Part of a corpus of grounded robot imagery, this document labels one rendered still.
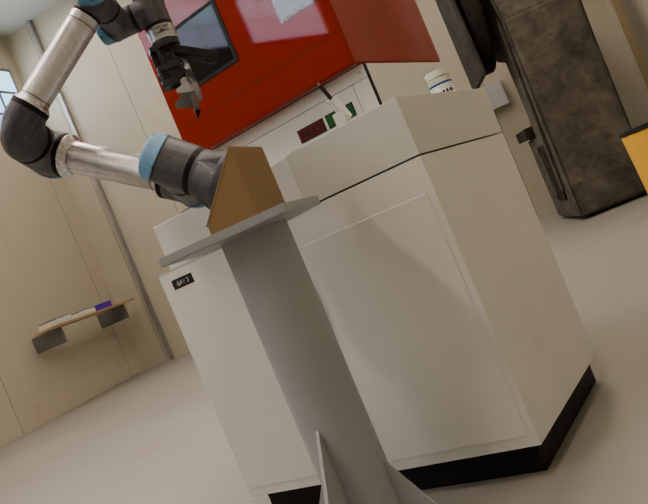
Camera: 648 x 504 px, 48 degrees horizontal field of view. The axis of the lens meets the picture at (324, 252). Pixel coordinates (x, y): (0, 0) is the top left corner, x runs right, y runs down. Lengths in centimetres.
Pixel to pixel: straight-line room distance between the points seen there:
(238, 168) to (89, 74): 1043
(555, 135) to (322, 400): 564
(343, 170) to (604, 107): 545
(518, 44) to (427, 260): 540
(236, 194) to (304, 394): 46
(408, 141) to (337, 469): 76
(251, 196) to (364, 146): 36
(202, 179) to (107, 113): 1014
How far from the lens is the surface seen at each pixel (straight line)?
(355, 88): 249
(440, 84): 221
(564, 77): 708
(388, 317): 184
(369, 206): 180
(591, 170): 708
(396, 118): 174
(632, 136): 518
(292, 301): 158
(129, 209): 1159
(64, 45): 195
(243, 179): 156
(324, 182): 185
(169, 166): 167
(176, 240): 220
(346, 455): 163
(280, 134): 267
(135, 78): 1148
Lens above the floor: 71
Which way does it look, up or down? level
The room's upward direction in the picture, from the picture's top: 23 degrees counter-clockwise
